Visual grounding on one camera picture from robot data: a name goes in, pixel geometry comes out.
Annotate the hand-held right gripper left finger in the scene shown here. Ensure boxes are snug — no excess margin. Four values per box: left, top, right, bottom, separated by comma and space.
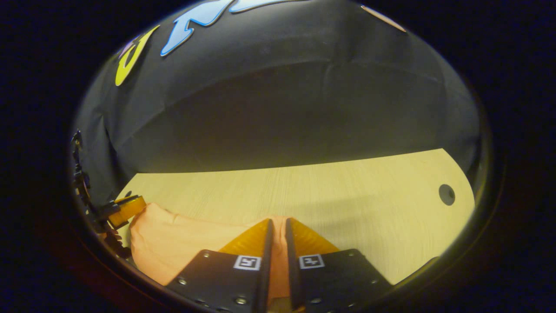
166, 218, 275, 313

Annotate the black table cable hole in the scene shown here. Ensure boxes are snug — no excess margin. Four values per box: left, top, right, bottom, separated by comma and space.
438, 184, 456, 206

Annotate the orange collared T-shirt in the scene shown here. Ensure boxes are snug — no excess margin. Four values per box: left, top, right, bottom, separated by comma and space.
129, 202, 300, 307

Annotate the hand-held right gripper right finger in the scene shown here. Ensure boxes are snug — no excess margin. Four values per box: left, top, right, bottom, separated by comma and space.
284, 216, 395, 313

